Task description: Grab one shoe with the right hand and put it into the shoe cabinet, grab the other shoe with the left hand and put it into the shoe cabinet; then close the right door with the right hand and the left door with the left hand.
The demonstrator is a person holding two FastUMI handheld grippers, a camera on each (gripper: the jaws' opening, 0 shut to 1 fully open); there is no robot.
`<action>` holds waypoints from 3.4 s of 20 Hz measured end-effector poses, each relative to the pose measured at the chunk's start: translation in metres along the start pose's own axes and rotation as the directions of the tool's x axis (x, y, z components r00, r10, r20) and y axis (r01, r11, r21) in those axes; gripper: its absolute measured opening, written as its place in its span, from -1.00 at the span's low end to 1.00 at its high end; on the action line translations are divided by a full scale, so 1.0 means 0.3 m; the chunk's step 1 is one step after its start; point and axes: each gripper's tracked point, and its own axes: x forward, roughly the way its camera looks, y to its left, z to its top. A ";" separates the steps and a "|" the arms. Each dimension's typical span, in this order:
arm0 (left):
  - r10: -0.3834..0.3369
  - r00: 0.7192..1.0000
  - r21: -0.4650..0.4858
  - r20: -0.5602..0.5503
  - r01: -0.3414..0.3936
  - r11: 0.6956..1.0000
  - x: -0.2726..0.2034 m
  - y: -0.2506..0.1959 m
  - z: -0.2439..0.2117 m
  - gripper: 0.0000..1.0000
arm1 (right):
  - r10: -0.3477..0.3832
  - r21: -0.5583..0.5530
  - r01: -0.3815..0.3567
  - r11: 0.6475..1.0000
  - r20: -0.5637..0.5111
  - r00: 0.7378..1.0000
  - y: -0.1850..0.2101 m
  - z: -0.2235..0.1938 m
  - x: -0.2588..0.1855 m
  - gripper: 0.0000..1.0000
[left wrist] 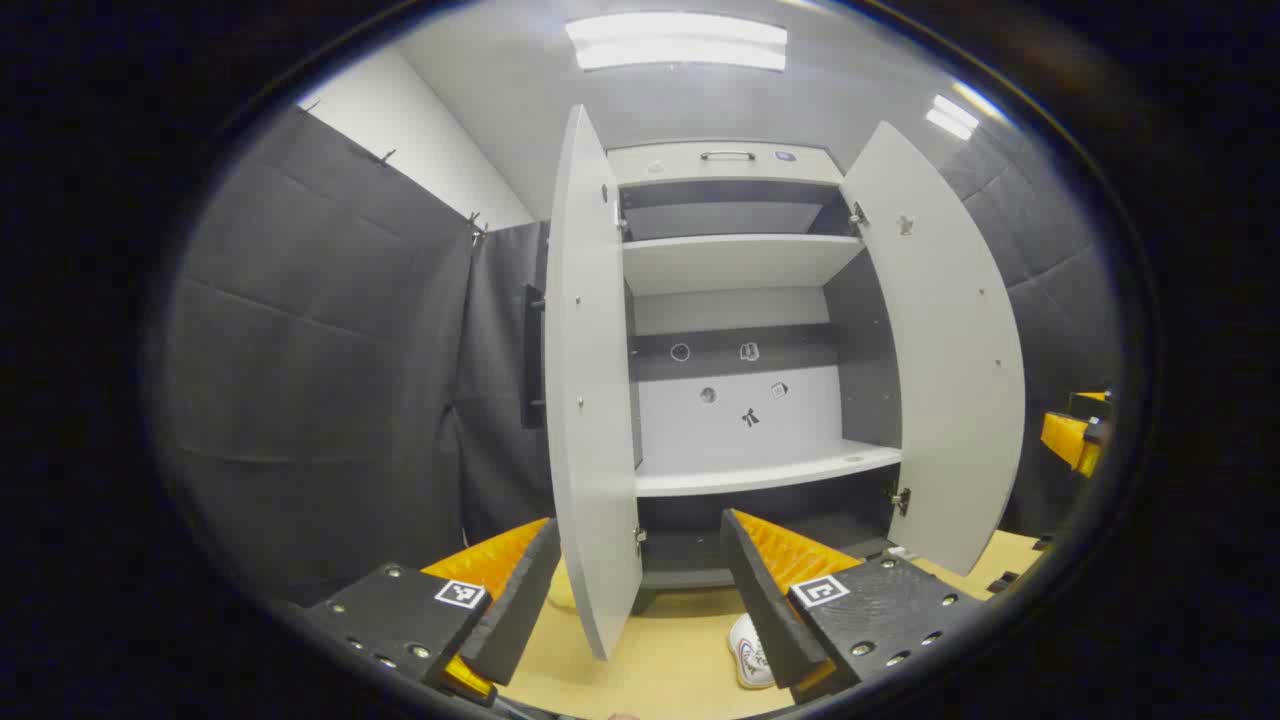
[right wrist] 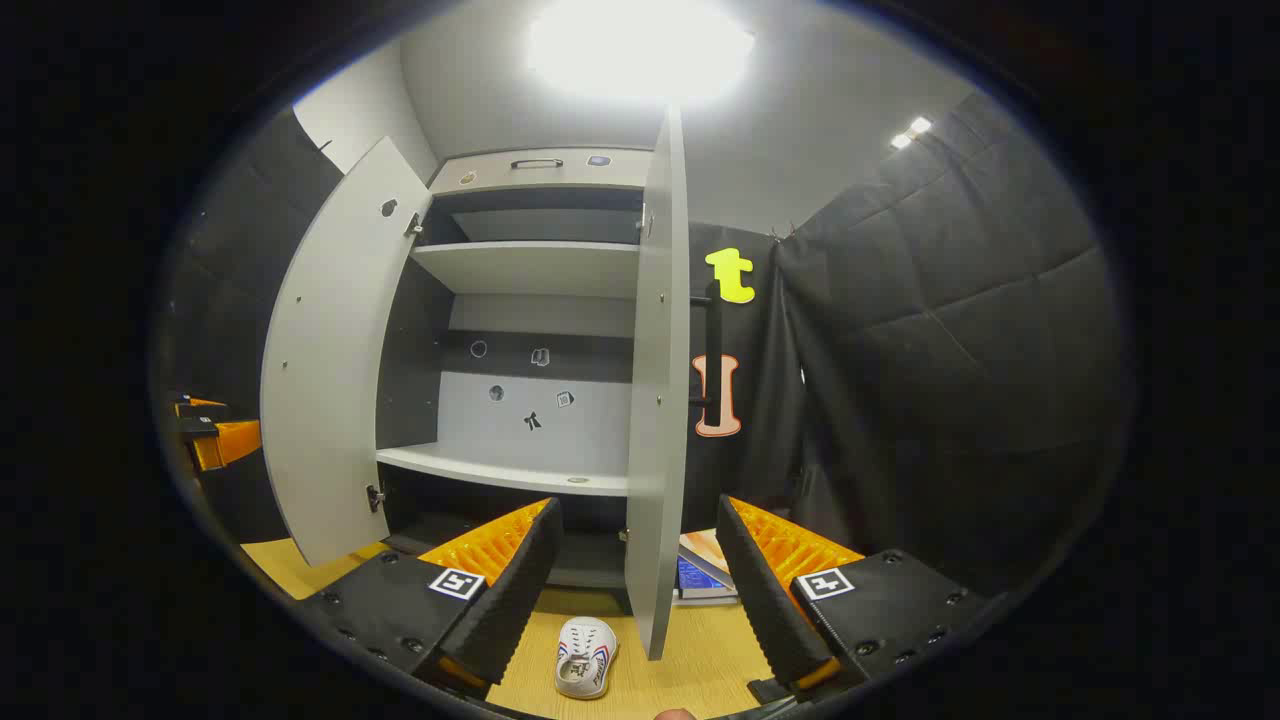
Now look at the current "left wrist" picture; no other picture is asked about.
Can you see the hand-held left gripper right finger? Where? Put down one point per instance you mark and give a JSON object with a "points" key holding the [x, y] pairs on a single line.
{"points": [[765, 610]]}

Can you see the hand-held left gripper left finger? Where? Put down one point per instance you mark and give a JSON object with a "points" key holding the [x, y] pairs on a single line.
{"points": [[520, 610]]}

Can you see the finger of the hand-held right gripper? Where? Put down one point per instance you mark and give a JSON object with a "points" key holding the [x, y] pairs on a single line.
{"points": [[1068, 440]]}

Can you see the white canvas shoe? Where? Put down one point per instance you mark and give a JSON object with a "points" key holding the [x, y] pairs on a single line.
{"points": [[748, 650]]}

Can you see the grey shoe cabinet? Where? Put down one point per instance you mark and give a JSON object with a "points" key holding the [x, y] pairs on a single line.
{"points": [[740, 262]]}

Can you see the grey cabinet drawer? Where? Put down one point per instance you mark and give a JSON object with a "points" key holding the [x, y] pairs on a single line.
{"points": [[680, 160]]}

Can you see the small ceiling light panel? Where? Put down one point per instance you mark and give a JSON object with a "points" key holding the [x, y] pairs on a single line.
{"points": [[952, 115]]}

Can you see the large ceiling light panel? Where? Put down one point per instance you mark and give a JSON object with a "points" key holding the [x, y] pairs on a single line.
{"points": [[675, 40]]}

